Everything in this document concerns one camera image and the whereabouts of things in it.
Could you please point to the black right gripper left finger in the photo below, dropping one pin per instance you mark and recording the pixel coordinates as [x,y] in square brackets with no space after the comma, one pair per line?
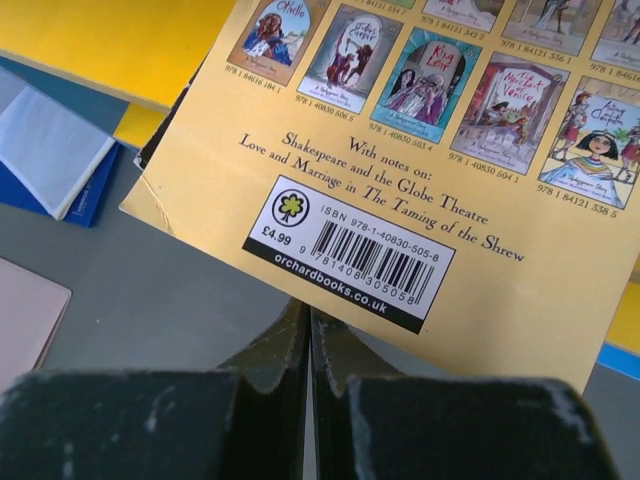
[243,419]

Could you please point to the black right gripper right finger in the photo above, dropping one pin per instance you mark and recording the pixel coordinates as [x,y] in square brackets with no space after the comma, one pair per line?
[374,422]

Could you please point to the yellow Shakespeare paperback book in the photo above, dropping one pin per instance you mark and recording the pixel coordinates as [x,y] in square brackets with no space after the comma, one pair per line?
[400,165]

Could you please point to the black red-lettered glossy book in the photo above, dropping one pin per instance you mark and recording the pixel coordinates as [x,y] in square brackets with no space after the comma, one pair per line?
[141,159]

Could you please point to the pink brown flat folder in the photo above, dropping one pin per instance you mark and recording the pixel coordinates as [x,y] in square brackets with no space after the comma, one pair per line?
[31,309]

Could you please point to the blue folder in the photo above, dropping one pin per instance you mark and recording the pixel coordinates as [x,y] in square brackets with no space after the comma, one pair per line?
[83,210]

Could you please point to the translucent white zip file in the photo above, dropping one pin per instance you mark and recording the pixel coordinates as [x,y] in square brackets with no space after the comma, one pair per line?
[49,148]

